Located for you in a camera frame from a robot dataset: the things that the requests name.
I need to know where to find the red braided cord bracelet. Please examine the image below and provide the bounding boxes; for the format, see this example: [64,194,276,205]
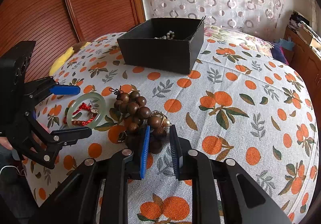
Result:
[62,102,99,127]

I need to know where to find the brown wooden wardrobe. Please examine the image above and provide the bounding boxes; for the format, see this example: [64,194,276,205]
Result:
[1,0,145,81]

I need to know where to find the brown wooden bead bracelet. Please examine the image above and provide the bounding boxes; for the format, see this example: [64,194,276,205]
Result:
[109,85,169,155]

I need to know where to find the gold pearl chain jewelry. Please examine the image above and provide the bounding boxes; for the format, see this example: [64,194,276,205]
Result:
[150,110,171,128]

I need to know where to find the pale green jade bangle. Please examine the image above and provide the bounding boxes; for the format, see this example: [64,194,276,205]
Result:
[64,92,107,129]

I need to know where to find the blue purple blanket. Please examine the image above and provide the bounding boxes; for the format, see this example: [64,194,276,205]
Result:
[270,43,289,65]

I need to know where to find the black square jewelry box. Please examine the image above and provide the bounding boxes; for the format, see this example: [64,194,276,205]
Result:
[117,18,205,75]

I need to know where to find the orange print white bedsheet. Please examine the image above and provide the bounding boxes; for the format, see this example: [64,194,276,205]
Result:
[23,34,319,223]

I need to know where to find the person's left hand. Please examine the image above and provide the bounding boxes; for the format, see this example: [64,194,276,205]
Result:
[0,137,13,150]

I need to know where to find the clutter pile on dresser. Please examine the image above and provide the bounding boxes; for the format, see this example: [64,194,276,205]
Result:
[277,11,320,56]

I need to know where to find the white pearl necklace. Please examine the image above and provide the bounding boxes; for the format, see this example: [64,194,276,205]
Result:
[154,30,176,41]

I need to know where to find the yellow plush toy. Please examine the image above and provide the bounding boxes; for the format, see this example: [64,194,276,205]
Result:
[49,42,90,76]

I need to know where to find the floral quilt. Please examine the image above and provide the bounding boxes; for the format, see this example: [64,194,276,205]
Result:
[204,25,273,57]

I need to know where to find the brown wooden dresser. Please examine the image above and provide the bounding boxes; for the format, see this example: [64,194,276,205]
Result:
[283,26,321,124]

